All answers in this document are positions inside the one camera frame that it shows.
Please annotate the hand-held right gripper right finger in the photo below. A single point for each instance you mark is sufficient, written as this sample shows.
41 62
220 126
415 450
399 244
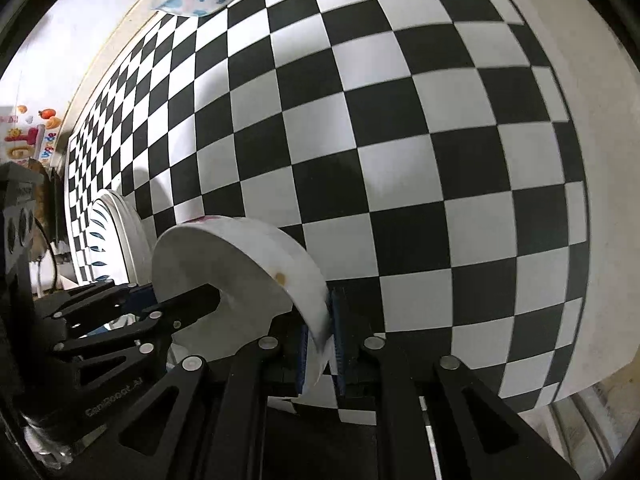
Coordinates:
339 345

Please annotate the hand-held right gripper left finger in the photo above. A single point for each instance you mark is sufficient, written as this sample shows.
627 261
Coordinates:
301 365

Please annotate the blue striped plate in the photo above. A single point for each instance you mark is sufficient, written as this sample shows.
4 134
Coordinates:
100 240

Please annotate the white floral plate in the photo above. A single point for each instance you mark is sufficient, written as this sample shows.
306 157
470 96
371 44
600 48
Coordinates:
225 260

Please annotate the black white checkered tablecloth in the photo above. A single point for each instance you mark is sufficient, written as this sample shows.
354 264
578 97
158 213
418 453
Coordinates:
400 160

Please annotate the colourful wall stickers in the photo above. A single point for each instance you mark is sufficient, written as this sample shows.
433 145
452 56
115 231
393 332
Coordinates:
20 135

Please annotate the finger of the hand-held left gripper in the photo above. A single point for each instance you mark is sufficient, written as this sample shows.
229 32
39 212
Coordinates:
140 297
195 302

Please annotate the plain white plate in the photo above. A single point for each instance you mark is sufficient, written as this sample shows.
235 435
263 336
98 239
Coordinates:
137 245

